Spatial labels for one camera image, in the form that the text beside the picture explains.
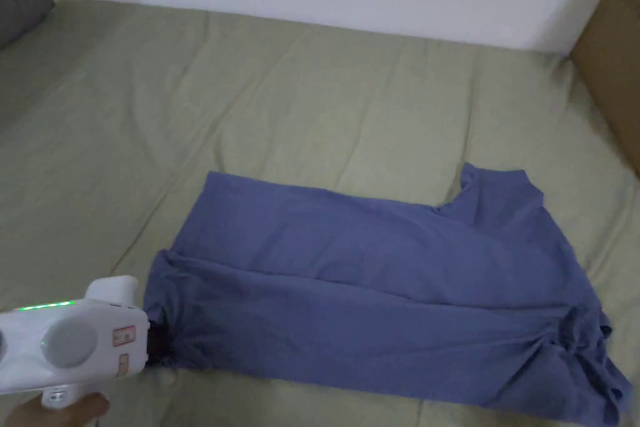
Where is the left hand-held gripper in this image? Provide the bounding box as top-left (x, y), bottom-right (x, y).
top-left (0, 275), bottom-right (174, 407)

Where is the blue shirt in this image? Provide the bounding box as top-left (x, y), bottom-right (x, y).
top-left (141, 161), bottom-right (634, 426)

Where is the bed with pale green sheet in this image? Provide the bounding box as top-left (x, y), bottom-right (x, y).
top-left (0, 0), bottom-right (640, 427)

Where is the brown cardboard carton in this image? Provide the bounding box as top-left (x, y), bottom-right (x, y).
top-left (571, 0), bottom-right (640, 179)

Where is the person's left hand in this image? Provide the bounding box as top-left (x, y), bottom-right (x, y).
top-left (0, 391), bottom-right (111, 427)

